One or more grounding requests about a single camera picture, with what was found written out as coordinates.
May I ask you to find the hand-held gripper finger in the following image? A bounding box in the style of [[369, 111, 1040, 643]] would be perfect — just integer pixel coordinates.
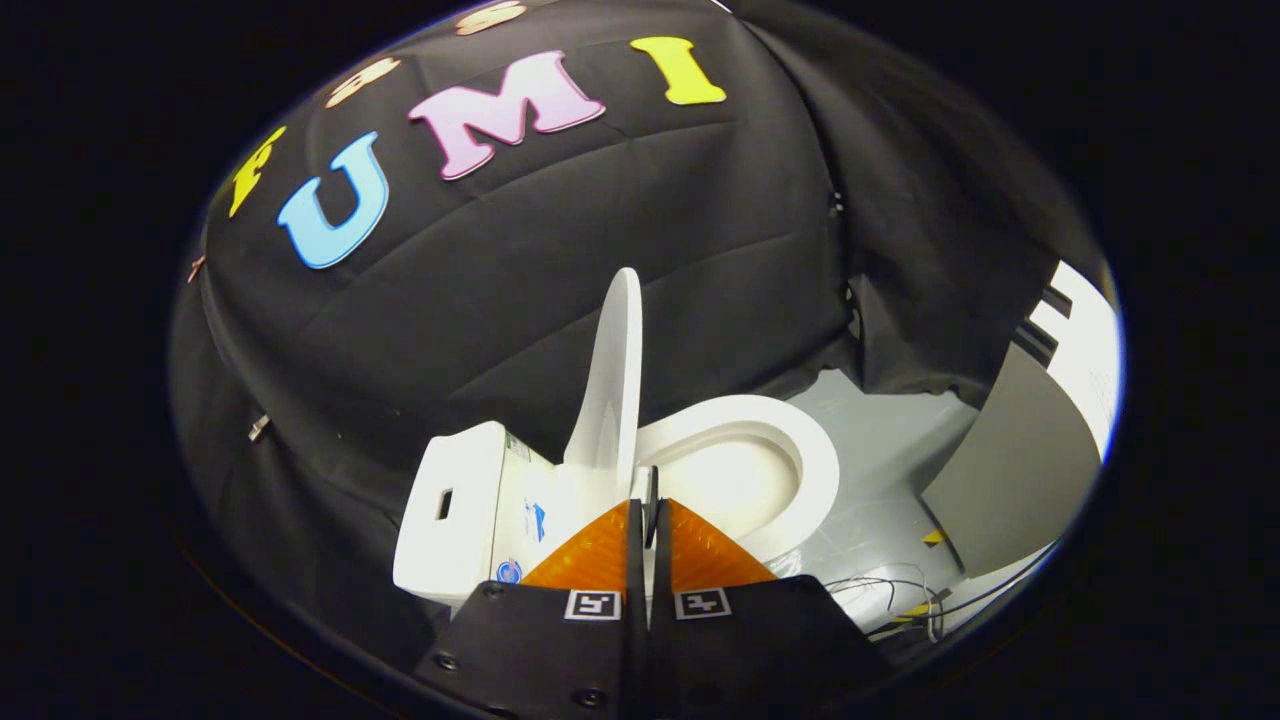
[[648, 495, 901, 720], [415, 498, 649, 720]]

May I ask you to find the black backdrop cloth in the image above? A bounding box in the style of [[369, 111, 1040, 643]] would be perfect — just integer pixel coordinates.
[[170, 0, 1111, 691]]

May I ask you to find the grey flat panel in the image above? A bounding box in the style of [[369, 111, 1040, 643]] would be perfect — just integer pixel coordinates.
[[920, 343, 1103, 578]]

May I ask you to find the white panel with black bars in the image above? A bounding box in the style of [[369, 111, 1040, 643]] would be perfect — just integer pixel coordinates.
[[1010, 260, 1123, 463]]

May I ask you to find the white toilet bowl with seat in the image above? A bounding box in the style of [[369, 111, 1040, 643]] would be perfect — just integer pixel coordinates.
[[632, 393, 843, 563]]

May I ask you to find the tangle of thin cables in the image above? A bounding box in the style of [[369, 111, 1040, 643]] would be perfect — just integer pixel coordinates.
[[825, 562, 1056, 643]]

